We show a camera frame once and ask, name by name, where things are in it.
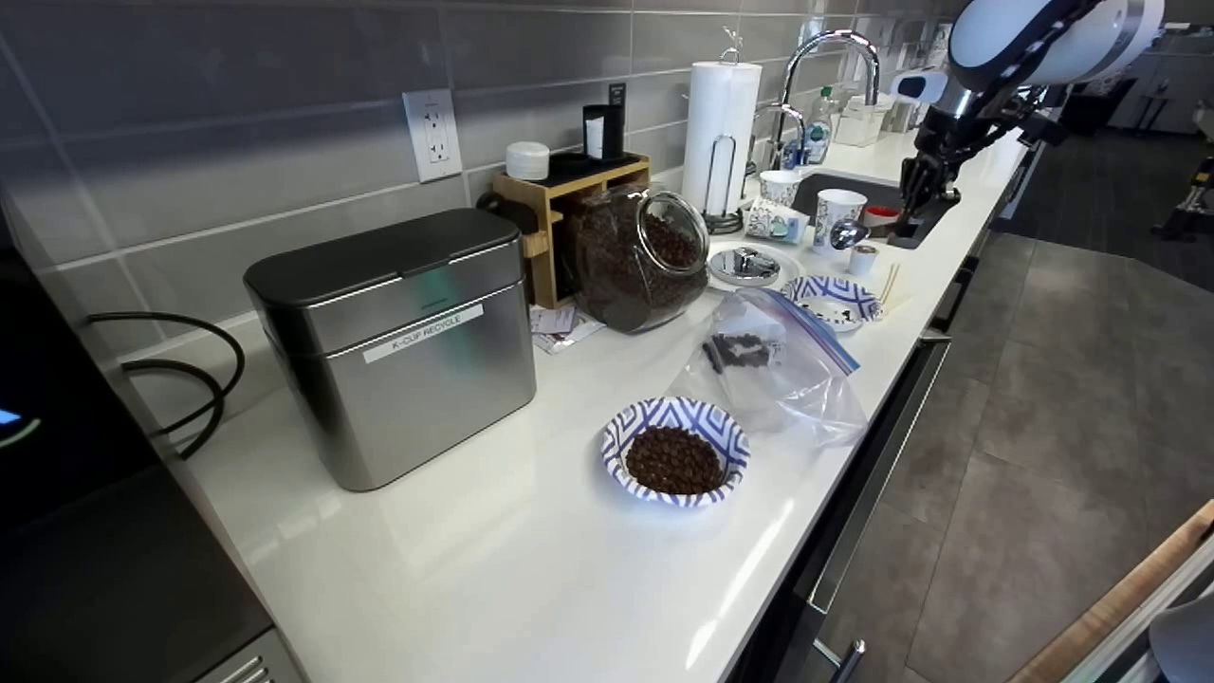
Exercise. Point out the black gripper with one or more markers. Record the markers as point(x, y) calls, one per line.
point(960, 136)

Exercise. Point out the glass jar of coffee beans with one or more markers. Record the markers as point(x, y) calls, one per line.
point(639, 270)

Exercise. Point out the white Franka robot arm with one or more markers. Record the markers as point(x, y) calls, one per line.
point(1047, 39)

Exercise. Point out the crumpled papers beside jar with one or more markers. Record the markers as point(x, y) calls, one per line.
point(557, 323)

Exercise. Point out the small white capped jar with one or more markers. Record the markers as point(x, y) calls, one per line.
point(528, 161)

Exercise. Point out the dark kitchen sink basin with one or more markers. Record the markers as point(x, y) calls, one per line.
point(877, 190)

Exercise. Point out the red and white small cup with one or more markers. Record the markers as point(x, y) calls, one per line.
point(877, 217)

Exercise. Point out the white coffee pod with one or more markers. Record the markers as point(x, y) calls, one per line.
point(864, 261)

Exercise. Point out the patterned paper cup standing upright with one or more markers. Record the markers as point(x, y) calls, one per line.
point(840, 222)

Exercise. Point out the plain white cup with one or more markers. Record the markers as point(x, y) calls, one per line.
point(779, 187)

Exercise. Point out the patterned paper cup lying down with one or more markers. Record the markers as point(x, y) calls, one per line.
point(779, 226)

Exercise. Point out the chrome arched faucet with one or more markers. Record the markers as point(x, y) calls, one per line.
point(827, 39)

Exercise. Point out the white bowl with metal cup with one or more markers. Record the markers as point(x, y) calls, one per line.
point(758, 269)

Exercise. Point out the white paper towel roll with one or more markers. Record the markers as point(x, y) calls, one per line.
point(724, 108)

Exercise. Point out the clear zip bag with beans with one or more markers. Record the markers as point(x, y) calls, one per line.
point(770, 368)

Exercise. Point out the black bottles on rack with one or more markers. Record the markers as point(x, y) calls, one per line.
point(606, 122)

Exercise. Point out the bean-filled blue patterned paper bowl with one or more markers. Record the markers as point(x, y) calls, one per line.
point(672, 459)

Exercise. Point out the wooden countertop rack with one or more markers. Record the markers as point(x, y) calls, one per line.
point(543, 216)

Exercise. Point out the wooden board edge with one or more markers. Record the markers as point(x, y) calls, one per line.
point(1102, 610)

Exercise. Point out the grey round object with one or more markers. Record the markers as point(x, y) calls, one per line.
point(1185, 645)

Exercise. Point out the stainless steel lidded bin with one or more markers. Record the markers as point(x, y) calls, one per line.
point(402, 355)

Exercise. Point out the black coffee machine appliance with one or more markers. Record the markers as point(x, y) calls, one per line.
point(61, 533)

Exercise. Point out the white wall power outlet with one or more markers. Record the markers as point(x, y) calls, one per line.
point(433, 136)

